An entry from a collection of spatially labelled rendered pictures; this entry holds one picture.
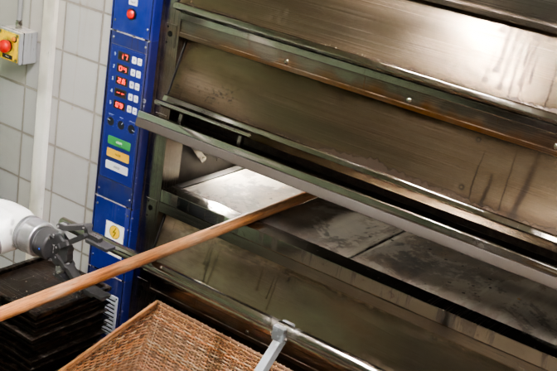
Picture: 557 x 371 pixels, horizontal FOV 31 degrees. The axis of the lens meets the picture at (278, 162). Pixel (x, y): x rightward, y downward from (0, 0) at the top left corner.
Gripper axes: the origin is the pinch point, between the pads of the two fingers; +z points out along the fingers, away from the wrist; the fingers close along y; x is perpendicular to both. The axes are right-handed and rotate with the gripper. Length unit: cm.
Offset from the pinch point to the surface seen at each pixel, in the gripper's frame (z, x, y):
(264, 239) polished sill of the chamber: 7, -53, 4
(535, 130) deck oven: 73, -54, -48
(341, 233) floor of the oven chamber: 20, -71, 2
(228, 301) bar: 24.4, -16.3, 3.0
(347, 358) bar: 57, -16, 3
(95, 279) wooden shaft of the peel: 1.5, 4.0, 0.2
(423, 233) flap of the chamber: 58, -39, -21
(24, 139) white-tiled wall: -89, -53, 5
